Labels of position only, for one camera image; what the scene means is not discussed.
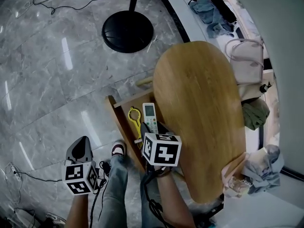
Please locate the black garment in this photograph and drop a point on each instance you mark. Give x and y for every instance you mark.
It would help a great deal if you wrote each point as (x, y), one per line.
(223, 3)

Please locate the pink transparent tote bag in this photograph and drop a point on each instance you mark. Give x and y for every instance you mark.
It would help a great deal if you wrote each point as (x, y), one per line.
(234, 177)

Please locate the person's right leg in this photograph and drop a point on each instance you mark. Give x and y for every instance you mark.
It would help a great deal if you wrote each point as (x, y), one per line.
(149, 198)

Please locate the white power strip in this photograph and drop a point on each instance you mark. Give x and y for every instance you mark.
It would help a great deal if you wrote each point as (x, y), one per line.
(16, 173)

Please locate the white marker with black cap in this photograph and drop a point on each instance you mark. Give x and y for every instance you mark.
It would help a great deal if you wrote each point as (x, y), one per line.
(137, 141)

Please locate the light blue crumpled garment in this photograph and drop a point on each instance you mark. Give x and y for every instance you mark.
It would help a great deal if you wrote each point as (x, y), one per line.
(264, 170)

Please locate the person's left forearm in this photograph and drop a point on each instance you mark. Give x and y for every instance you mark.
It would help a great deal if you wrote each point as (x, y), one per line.
(77, 211)

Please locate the person's leg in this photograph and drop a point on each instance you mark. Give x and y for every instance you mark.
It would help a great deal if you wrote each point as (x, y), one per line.
(114, 191)
(149, 198)

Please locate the person's left leg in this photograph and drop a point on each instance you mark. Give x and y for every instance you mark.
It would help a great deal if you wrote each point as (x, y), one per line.
(114, 191)

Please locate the wooden drawer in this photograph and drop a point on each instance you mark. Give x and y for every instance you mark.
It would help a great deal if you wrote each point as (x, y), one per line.
(121, 120)

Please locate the black pedestal fan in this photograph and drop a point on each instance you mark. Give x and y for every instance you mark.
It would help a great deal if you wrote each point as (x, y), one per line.
(127, 31)

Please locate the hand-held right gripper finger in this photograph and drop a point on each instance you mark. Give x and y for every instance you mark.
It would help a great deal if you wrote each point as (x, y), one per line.
(164, 129)
(143, 129)

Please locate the white remote control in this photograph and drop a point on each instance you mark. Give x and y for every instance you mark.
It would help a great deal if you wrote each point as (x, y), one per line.
(149, 110)

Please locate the grey white sneaker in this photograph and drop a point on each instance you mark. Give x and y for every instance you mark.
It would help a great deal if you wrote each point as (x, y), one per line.
(56, 218)

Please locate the person's right forearm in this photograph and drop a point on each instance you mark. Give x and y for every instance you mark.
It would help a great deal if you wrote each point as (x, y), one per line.
(174, 198)

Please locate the blue denim clothes pile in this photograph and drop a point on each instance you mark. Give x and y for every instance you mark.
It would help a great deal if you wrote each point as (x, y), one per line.
(213, 15)

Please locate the olive green bag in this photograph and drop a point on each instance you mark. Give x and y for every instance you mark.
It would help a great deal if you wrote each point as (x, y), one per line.
(255, 114)

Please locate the person's left shoe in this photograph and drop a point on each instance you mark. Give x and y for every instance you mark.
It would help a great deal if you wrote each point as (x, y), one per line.
(118, 147)

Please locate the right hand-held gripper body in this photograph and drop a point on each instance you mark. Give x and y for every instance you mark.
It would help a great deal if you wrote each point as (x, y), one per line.
(164, 152)

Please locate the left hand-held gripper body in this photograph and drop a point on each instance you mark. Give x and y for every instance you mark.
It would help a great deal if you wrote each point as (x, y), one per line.
(79, 177)

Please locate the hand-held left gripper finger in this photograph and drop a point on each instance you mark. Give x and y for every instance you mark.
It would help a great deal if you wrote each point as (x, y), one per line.
(74, 152)
(87, 152)

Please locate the yellow plastic tongs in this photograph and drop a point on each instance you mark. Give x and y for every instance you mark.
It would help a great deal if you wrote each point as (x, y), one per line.
(137, 128)

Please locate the oval wooden coffee table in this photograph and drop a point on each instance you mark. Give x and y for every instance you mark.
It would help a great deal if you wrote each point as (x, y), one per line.
(202, 115)

